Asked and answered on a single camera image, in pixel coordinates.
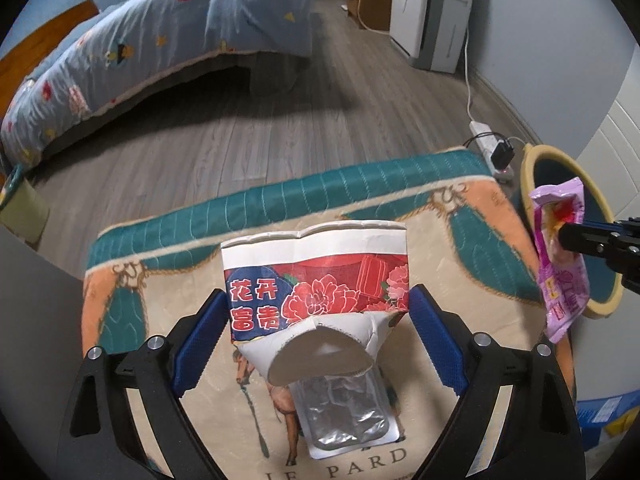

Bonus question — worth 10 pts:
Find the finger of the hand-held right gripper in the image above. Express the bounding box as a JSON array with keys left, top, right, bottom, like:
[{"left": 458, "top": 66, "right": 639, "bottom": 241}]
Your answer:
[
  {"left": 580, "top": 216, "right": 640, "bottom": 234},
  {"left": 557, "top": 223, "right": 640, "bottom": 292}
]

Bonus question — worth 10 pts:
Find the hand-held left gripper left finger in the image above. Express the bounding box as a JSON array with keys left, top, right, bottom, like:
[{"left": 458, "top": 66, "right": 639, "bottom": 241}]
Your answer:
[{"left": 55, "top": 287, "right": 234, "bottom": 480}]

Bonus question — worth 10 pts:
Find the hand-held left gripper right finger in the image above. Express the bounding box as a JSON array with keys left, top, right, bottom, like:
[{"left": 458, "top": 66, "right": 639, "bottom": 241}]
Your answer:
[{"left": 408, "top": 283, "right": 587, "bottom": 480}]

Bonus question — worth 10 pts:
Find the yellow-rimmed teal waste bin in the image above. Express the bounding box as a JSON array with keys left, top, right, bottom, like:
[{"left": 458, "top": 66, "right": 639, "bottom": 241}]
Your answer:
[{"left": 520, "top": 145, "right": 627, "bottom": 319}]

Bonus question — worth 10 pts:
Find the pink snack packet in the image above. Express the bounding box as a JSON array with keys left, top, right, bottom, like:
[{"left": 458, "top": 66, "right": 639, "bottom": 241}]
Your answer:
[{"left": 530, "top": 177, "right": 592, "bottom": 345}]

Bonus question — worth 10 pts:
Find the crushed red-print paper cup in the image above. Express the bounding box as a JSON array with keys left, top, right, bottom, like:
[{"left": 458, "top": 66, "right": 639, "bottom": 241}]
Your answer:
[{"left": 220, "top": 221, "right": 412, "bottom": 387}]

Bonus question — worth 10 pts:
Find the black charger plug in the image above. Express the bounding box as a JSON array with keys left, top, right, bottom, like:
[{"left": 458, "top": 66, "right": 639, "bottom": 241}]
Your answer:
[{"left": 490, "top": 141, "right": 516, "bottom": 169}]

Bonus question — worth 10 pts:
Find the silver blister pack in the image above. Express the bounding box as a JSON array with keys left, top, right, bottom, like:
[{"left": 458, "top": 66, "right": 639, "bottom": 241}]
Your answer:
[{"left": 292, "top": 367, "right": 401, "bottom": 461}]

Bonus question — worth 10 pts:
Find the white power strip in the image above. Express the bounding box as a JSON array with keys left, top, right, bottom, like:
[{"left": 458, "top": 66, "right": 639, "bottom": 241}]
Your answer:
[{"left": 469, "top": 120, "right": 514, "bottom": 179}]

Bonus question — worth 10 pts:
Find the teal and orange printed mat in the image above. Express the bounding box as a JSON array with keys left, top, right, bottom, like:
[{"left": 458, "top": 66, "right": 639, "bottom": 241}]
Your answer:
[{"left": 82, "top": 147, "right": 577, "bottom": 480}]

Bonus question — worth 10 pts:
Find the blue box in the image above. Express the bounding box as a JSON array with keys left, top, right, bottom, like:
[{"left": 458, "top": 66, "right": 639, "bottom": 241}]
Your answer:
[{"left": 575, "top": 396, "right": 640, "bottom": 454}]

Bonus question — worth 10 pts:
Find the beige and teal cloth bag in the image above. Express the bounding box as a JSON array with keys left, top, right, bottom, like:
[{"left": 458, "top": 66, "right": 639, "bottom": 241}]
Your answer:
[{"left": 0, "top": 164, "right": 52, "bottom": 250}]

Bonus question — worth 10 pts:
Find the white and grey air purifier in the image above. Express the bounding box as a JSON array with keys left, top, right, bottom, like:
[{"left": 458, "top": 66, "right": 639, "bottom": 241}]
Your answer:
[{"left": 389, "top": 0, "right": 477, "bottom": 74}]

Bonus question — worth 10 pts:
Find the bed with blue quilt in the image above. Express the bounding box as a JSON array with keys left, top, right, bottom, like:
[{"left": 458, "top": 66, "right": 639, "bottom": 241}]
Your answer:
[{"left": 0, "top": 0, "right": 316, "bottom": 171}]

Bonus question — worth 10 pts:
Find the wooden headboard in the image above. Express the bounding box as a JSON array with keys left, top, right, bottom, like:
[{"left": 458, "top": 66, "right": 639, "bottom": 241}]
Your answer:
[{"left": 0, "top": 0, "right": 101, "bottom": 122}]

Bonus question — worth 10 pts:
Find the black cable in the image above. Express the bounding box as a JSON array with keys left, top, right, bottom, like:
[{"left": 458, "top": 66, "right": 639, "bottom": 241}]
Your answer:
[{"left": 462, "top": 132, "right": 527, "bottom": 152}]

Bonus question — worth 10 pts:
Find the white power cable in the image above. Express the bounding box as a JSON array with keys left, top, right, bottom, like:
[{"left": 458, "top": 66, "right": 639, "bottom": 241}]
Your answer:
[{"left": 462, "top": 29, "right": 477, "bottom": 124}]

